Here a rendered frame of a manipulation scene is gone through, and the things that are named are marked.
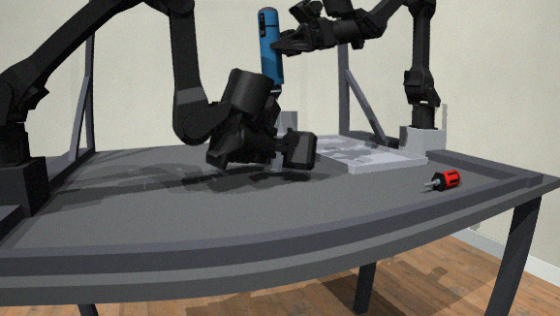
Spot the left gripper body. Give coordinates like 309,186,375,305
307,17,342,50

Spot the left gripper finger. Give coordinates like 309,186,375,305
280,29,297,56
269,22,315,52

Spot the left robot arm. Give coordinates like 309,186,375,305
289,0,441,130

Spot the blue electric screwdriver barrel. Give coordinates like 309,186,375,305
258,7,284,101

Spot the red hand screwdriver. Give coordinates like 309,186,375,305
423,170,460,192

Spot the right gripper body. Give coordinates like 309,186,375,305
239,125,317,171

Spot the grey l-shaped bracket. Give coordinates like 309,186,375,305
274,111,297,139

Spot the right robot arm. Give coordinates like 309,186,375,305
0,0,281,171

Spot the shiny grey metal cylinder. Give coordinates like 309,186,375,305
264,151,295,173

